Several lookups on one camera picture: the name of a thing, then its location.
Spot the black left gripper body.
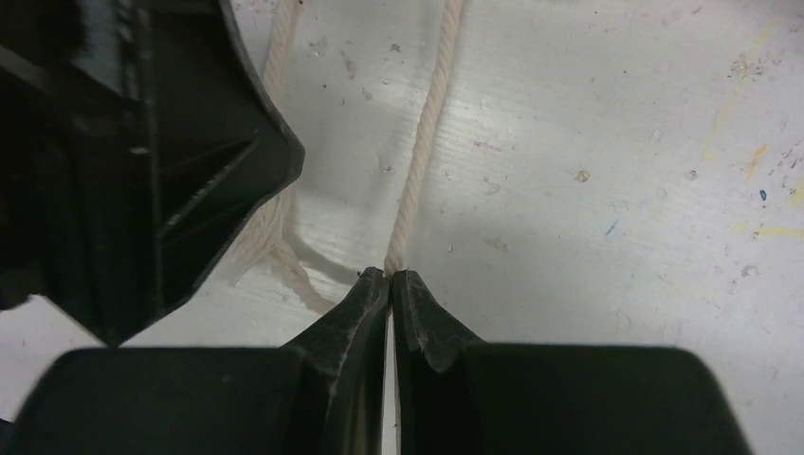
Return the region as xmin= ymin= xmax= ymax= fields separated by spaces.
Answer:
xmin=1 ymin=1 xmax=145 ymax=310

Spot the cream cushion tie string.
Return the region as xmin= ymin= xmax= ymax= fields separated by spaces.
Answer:
xmin=219 ymin=0 xmax=469 ymax=316

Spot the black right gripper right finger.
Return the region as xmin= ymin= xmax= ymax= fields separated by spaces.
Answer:
xmin=390 ymin=271 xmax=750 ymax=454

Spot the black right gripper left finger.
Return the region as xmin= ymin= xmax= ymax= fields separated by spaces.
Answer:
xmin=3 ymin=267 xmax=390 ymax=454

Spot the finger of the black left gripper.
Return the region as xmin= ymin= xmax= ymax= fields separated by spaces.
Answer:
xmin=63 ymin=1 xmax=304 ymax=346

